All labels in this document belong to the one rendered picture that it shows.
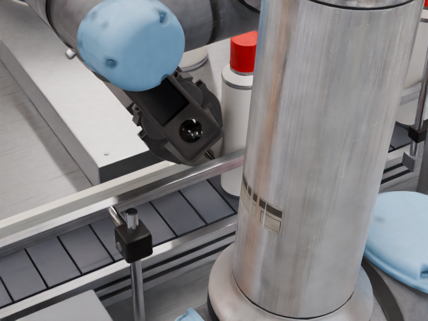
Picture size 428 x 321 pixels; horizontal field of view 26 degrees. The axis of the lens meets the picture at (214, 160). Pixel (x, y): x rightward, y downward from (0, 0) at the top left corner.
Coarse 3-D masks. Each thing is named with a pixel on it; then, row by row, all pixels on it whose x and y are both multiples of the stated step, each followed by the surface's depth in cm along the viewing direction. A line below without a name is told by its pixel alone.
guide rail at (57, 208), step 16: (128, 176) 105; (144, 176) 106; (160, 176) 107; (80, 192) 103; (96, 192) 103; (112, 192) 105; (48, 208) 101; (64, 208) 102; (80, 208) 103; (0, 224) 99; (16, 224) 100; (32, 224) 101
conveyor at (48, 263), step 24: (408, 144) 116; (192, 192) 109; (216, 192) 109; (144, 216) 106; (168, 216) 106; (192, 216) 106; (216, 216) 106; (48, 240) 102; (72, 240) 102; (96, 240) 102; (168, 240) 103; (0, 264) 100; (24, 264) 100; (48, 264) 100; (72, 264) 100; (96, 264) 100; (0, 288) 97; (24, 288) 97; (48, 288) 97
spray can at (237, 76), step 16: (256, 32) 97; (240, 48) 96; (240, 64) 97; (224, 80) 98; (240, 80) 98; (224, 96) 100; (240, 96) 98; (224, 112) 101; (240, 112) 100; (224, 128) 102; (240, 128) 101; (224, 144) 104; (240, 144) 102; (224, 176) 107; (240, 176) 105; (224, 192) 108
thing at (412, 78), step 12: (420, 24) 109; (420, 36) 110; (420, 48) 110; (420, 60) 112; (408, 72) 113; (420, 72) 113; (408, 84) 114; (408, 108) 116; (396, 120) 118; (408, 120) 117
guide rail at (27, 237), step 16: (416, 96) 111; (224, 160) 100; (240, 160) 101; (176, 176) 98; (192, 176) 99; (208, 176) 100; (128, 192) 96; (144, 192) 96; (160, 192) 97; (96, 208) 94; (48, 224) 93; (64, 224) 93; (80, 224) 94; (0, 240) 91; (16, 240) 91; (32, 240) 92; (0, 256) 91
